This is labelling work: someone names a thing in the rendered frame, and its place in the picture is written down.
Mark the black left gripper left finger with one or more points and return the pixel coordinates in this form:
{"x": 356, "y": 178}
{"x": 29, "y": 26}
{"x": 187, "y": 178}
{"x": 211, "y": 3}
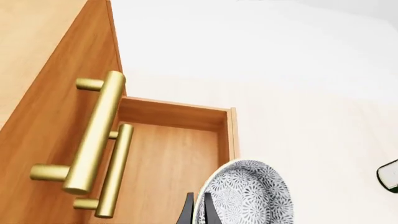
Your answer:
{"x": 188, "y": 212}

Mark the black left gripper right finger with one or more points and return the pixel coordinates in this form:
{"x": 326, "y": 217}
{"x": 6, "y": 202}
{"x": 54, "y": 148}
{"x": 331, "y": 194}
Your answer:
{"x": 210, "y": 213}

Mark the open wooden drawer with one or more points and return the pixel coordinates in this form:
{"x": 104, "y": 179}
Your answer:
{"x": 174, "y": 158}

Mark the wooden cabinet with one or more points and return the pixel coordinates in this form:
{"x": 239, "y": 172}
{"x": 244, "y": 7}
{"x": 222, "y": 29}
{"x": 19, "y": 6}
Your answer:
{"x": 37, "y": 70}

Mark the small flat rounded plate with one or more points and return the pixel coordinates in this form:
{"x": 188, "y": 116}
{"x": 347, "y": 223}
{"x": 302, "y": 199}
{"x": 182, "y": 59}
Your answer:
{"x": 389, "y": 176}

